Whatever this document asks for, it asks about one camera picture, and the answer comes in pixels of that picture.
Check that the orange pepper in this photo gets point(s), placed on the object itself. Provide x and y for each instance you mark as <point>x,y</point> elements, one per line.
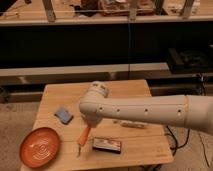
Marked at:
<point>83,139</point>

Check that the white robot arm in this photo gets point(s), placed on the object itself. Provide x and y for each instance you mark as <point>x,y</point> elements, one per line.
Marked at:
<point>187,111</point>

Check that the orange ceramic bowl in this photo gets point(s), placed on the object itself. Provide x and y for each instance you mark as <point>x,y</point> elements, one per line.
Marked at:
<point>39,147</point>

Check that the white plastic bottle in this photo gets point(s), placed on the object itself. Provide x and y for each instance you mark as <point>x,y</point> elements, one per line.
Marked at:
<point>130,124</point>

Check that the blue sponge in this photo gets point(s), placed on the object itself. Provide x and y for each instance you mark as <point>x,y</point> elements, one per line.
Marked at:
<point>63,115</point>

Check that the wooden table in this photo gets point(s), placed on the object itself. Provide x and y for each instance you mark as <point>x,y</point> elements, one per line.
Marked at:
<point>145,146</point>

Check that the black rectangular box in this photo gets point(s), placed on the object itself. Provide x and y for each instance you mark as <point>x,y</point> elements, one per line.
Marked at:
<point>108,145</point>

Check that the long wooden bench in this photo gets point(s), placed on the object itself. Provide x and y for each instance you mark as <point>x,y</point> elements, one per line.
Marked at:
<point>12,76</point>

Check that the black device on floor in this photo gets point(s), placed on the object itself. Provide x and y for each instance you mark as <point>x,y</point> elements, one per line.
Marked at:
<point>190,61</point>

